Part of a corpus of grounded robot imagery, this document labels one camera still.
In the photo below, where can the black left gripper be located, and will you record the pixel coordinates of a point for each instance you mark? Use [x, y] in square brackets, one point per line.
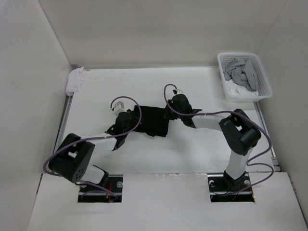
[134, 119]

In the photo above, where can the folded white tank top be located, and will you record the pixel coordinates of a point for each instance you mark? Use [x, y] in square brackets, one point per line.
[74, 81]

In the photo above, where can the white plastic basket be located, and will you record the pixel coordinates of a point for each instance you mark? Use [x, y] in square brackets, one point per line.
[264, 91]

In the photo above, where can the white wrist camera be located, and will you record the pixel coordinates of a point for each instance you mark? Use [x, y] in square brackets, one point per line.
[118, 108]
[177, 91]

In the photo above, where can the black tank top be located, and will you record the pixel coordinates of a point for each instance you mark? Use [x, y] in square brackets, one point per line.
[153, 122]

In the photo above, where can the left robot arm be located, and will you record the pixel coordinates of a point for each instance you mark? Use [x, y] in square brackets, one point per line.
[72, 161]

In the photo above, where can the white tank top in basket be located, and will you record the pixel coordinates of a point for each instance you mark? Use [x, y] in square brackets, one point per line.
[237, 90]

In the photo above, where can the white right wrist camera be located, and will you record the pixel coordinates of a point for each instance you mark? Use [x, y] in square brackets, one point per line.
[177, 91]

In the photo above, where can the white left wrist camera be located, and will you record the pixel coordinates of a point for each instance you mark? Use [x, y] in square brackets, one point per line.
[118, 108]

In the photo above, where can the grey tank top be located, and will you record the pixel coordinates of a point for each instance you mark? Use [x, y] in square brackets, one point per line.
[242, 73]

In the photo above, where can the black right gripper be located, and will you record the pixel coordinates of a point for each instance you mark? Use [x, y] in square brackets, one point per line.
[171, 103]

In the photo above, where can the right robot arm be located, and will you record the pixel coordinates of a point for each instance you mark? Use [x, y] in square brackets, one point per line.
[238, 130]

